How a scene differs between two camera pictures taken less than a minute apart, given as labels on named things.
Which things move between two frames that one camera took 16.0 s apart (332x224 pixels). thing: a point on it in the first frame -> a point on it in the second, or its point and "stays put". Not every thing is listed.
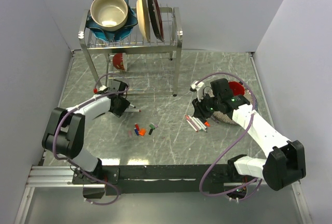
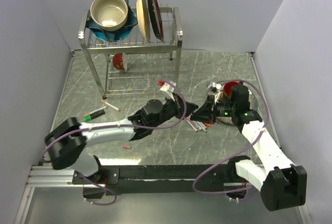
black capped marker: (201, 124) stays put
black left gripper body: (123, 105) -> (174, 107)
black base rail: (128, 180) stays put
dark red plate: (155, 14) stays put
